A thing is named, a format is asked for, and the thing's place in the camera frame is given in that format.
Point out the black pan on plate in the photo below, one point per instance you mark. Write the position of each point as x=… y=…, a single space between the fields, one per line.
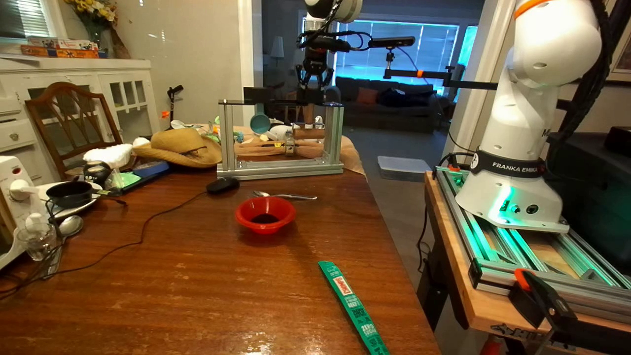
x=69 y=197

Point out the white cabinet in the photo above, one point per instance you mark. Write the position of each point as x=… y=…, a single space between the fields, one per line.
x=124 y=84

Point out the aluminium frame camera stand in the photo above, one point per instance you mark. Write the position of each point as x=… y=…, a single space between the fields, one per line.
x=270 y=149

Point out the green packet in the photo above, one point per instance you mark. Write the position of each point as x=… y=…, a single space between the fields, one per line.
x=353 y=309

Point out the black camera on tripod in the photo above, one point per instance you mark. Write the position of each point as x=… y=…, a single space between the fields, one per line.
x=390 y=47

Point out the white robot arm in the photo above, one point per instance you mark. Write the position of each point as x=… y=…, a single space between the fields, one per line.
x=554 y=43

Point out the flower vase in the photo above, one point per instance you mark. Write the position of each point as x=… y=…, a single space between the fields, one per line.
x=99 y=21

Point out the red bowl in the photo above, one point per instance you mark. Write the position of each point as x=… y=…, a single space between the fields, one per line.
x=264 y=216

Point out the white toaster oven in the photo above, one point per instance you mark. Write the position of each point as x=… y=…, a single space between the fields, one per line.
x=22 y=212

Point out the black computer mouse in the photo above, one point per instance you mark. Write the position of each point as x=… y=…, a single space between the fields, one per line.
x=221 y=187

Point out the metal spoon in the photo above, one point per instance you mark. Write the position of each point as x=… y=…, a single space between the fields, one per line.
x=284 y=197

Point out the green blue book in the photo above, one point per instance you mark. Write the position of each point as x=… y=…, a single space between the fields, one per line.
x=122 y=183

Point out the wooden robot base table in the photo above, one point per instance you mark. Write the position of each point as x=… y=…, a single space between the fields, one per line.
x=471 y=264

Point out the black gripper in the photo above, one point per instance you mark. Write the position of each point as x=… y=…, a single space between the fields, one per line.
x=318 y=47

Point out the wooden chair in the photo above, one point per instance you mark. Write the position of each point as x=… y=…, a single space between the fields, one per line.
x=71 y=120

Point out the orange black clamp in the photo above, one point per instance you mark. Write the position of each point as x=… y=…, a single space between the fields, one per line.
x=538 y=303

